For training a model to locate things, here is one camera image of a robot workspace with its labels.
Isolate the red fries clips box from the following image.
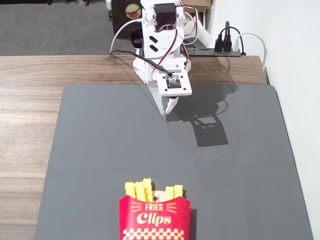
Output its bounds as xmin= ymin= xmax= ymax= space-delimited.
xmin=118 ymin=189 xmax=192 ymax=240

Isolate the white slanted panel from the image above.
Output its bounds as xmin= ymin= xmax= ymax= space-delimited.
xmin=192 ymin=6 xmax=216 ymax=49

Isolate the black camera cable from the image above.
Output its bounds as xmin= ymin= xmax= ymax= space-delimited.
xmin=109 ymin=49 xmax=176 ymax=78

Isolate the black box with round logo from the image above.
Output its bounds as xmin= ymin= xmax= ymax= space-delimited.
xmin=110 ymin=0 xmax=145 ymax=39

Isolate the cardboard box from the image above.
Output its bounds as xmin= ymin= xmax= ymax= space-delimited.
xmin=181 ymin=0 xmax=214 ymax=8

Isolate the yellow crinkle fry clip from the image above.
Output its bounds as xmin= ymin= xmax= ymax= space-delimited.
xmin=164 ymin=185 xmax=175 ymax=201
xmin=142 ymin=177 xmax=154 ymax=202
xmin=134 ymin=181 xmax=146 ymax=201
xmin=173 ymin=184 xmax=184 ymax=199
xmin=124 ymin=181 xmax=137 ymax=198

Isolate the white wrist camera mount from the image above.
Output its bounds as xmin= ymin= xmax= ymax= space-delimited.
xmin=154 ymin=71 xmax=193 ymax=98

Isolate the grey mat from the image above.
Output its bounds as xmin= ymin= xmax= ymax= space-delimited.
xmin=33 ymin=84 xmax=315 ymax=240

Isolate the black table clamp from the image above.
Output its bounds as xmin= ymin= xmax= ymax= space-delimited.
xmin=129 ymin=30 xmax=144 ymax=49

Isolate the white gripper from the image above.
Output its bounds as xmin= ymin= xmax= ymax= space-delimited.
xmin=132 ymin=56 xmax=193 ymax=117

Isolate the black usb plug cable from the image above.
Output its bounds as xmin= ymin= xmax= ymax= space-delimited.
xmin=214 ymin=20 xmax=231 ymax=53
xmin=219 ymin=26 xmax=242 ymax=53

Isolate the white usb plug cable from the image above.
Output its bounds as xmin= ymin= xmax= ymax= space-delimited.
xmin=232 ymin=32 xmax=268 ymax=70

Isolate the black usb hub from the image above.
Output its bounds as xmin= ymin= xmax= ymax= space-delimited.
xmin=186 ymin=47 xmax=247 ymax=58

